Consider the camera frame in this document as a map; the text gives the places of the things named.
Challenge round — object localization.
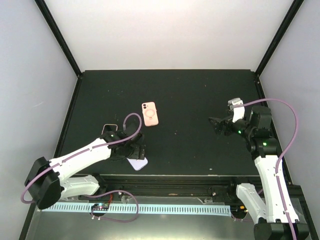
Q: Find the lilac phone case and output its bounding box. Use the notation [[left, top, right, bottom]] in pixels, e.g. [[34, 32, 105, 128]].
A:
[[127, 157, 148, 171]]

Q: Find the pink phone case with ring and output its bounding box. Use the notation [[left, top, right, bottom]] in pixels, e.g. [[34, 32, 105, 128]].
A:
[[141, 101, 159, 127]]

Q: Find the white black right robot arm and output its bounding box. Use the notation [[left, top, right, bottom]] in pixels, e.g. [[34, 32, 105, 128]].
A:
[[208, 105, 310, 240]]

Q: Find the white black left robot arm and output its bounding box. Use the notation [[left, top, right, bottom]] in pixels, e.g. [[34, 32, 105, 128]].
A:
[[24, 124, 146, 210]]

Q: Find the gold rimmed phone case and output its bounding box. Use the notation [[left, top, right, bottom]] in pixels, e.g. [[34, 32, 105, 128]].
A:
[[101, 123, 119, 135]]

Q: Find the small circuit board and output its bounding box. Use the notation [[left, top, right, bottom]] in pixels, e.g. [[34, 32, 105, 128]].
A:
[[91, 203, 110, 211]]

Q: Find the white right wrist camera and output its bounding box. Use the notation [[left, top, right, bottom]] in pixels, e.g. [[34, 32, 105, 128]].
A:
[[227, 97, 245, 123]]

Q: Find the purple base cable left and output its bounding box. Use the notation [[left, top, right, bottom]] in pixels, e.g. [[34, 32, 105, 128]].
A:
[[86, 190, 140, 223]]

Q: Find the light blue slotted cable duct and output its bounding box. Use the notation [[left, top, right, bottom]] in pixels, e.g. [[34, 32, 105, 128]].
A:
[[43, 202, 232, 217]]

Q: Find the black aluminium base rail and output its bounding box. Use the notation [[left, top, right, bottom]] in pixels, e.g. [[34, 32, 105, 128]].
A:
[[94, 174, 262, 201]]

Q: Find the right black frame post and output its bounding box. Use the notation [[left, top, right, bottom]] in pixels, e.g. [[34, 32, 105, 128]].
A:
[[255, 0, 304, 77]]

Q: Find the black frame post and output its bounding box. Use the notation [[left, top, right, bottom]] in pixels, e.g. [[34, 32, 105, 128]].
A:
[[34, 0, 82, 78], [255, 0, 304, 77]]

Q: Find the left black frame post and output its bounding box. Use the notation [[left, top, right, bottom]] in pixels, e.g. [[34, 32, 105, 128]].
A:
[[34, 0, 82, 78]]

